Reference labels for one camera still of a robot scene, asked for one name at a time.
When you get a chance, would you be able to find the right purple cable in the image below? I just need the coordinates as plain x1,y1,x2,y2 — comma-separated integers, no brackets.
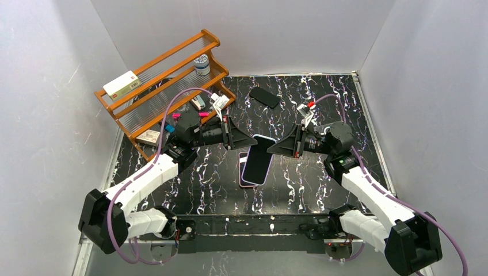
310,93,469,276

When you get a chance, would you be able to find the black phone case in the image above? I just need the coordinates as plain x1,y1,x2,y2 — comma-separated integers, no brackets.
249,86,280,109

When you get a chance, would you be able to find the beige staples box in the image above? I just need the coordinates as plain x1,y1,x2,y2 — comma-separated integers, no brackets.
135,129,161,147

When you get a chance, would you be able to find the orange wooden shelf rack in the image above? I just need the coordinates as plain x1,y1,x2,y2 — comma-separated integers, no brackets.
94,29,236,161

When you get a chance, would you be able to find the pink phone case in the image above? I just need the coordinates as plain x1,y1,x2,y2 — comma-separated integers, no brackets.
238,151,260,189

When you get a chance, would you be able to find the purple phone black screen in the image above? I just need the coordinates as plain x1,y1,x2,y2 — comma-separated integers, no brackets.
240,153,250,187

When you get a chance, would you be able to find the dark teal phone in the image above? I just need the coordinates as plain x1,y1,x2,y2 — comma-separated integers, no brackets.
242,135,275,185

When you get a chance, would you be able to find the purple cable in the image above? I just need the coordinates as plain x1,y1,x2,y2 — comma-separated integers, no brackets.
106,87,214,266
310,93,469,276

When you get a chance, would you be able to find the blue black marker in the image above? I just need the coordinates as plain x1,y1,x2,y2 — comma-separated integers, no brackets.
162,122,175,133

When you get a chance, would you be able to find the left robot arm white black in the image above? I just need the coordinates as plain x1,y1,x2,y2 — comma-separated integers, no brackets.
78,112,258,254

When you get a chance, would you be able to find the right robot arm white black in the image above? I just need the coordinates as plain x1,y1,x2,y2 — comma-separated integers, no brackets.
267,121,443,275

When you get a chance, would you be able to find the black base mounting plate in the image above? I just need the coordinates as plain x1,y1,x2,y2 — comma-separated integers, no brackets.
167,214,368,255

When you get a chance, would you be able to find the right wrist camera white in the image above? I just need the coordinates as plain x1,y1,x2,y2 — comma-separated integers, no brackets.
296,102,316,128

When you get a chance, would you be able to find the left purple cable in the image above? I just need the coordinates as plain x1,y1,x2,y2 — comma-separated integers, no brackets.
106,87,214,266

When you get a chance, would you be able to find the white teal stapler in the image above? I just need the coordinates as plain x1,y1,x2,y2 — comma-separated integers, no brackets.
190,95,206,111

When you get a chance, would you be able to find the white blue round jar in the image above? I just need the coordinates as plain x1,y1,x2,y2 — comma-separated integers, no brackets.
193,54,210,76

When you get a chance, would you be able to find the white cardboard box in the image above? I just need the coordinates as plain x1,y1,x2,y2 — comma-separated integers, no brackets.
103,71,142,101

